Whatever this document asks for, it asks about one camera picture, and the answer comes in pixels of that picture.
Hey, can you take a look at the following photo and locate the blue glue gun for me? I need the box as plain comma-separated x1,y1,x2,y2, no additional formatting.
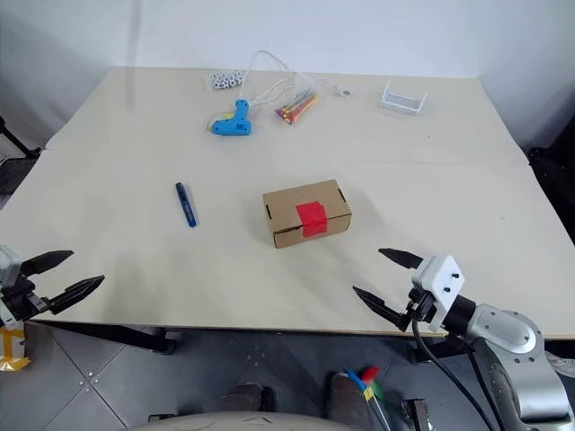
211,99,252,136

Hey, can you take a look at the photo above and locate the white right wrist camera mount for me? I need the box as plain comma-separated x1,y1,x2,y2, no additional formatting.
411,254,466,334

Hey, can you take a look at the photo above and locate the brown cardboard box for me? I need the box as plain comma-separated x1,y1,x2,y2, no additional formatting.
262,179,353,250

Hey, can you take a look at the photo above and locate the white power cable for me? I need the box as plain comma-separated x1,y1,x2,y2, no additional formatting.
204,49,354,134

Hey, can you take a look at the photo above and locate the red tape seal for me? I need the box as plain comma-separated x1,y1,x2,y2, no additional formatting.
296,202,331,237

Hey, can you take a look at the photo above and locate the clear plastic tray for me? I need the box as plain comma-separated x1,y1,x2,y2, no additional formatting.
378,79,428,116

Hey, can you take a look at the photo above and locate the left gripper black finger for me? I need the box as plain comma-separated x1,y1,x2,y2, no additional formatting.
20,250,75,276
44,275,106,315

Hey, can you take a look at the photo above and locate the grey metal bracket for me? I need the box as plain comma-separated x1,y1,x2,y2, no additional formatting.
401,397,433,431

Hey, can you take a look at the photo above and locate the yellow tape stand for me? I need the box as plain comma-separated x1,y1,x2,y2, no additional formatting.
0,325,31,374

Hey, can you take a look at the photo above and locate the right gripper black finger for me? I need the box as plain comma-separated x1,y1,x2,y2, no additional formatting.
352,286,410,332
378,248,426,270

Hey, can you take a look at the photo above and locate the coloured feather duster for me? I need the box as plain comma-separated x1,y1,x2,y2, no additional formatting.
344,365,393,431

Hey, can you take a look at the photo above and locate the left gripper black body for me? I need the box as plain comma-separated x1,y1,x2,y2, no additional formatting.
0,274,50,322

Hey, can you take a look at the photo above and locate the black table leg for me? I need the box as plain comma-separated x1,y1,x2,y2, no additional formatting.
407,334,478,363
35,321,177,356

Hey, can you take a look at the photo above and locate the beige robot torso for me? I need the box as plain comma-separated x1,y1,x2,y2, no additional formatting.
128,410,360,431

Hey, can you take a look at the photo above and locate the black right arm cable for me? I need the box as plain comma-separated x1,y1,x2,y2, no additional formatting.
466,347,511,431
411,309,502,431

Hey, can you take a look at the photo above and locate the black tripod stand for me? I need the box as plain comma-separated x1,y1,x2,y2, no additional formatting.
0,115,42,195

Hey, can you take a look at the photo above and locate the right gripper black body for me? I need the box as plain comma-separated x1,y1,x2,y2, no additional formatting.
402,286,444,332

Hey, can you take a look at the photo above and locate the bag of coloured sticks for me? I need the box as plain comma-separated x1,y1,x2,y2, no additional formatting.
273,87,320,127

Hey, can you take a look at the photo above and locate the dark rounded robot foot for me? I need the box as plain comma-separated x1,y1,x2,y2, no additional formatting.
221,382,276,415
330,371,377,424

